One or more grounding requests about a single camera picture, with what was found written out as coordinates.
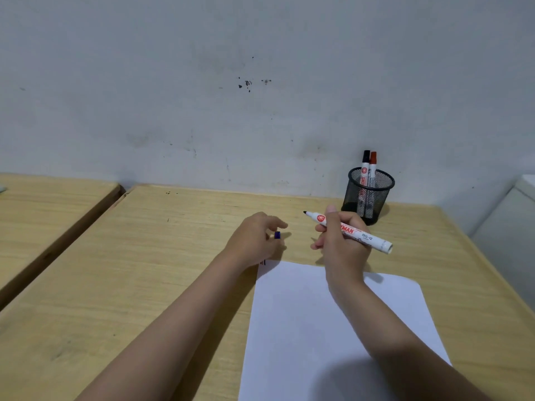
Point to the person's right hand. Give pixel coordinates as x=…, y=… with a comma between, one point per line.
x=345, y=254

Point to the person's left hand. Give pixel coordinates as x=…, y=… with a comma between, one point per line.
x=248, y=242

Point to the person's right thumb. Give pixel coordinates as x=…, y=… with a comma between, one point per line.
x=331, y=217

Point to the person's left thumb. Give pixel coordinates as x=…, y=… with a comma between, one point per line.
x=279, y=245

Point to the white marker pen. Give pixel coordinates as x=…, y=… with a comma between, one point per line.
x=372, y=240

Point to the person's left forearm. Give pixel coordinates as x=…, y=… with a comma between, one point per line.
x=175, y=329

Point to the person's right forearm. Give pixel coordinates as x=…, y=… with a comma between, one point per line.
x=388, y=342

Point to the black mesh pen holder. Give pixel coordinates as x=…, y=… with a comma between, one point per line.
x=370, y=196

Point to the black capped white marker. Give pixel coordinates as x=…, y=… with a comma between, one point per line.
x=365, y=169

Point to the red capped white marker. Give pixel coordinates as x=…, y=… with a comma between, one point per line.
x=373, y=169

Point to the white paper sheet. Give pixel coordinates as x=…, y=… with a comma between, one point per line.
x=301, y=329

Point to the white appliance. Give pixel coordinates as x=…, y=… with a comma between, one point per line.
x=508, y=242

